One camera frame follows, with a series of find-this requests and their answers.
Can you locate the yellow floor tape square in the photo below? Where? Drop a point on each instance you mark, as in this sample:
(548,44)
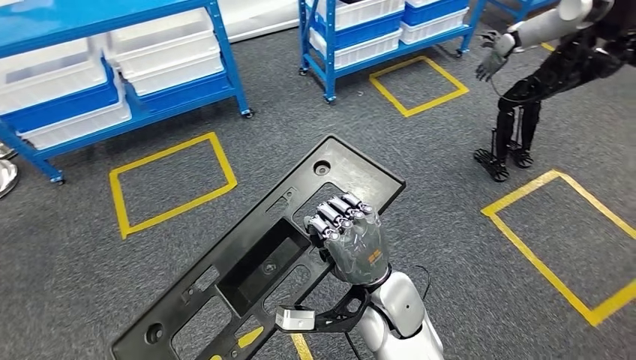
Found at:
(593,316)
(301,348)

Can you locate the black plastic panel part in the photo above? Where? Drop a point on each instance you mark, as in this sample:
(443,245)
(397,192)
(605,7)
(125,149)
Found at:
(357,169)

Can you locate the standing humanoid robot arm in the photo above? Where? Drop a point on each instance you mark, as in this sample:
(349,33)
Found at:
(546,22)

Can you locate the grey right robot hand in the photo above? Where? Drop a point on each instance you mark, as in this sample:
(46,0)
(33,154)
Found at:
(360,253)

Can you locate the standing humanoid robot hand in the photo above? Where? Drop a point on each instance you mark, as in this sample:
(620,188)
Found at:
(499,52)

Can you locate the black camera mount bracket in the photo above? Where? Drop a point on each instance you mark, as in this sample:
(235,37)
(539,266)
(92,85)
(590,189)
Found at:
(343,318)

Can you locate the blue steel shelf rack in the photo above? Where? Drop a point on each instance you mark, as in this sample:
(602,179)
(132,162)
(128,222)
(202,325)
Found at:
(328,74)
(99,15)
(522,6)

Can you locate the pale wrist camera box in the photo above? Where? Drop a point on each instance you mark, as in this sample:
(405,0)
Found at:
(294,319)

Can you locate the standing humanoid robot body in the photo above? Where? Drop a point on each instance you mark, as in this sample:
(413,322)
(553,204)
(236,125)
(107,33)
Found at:
(571,64)

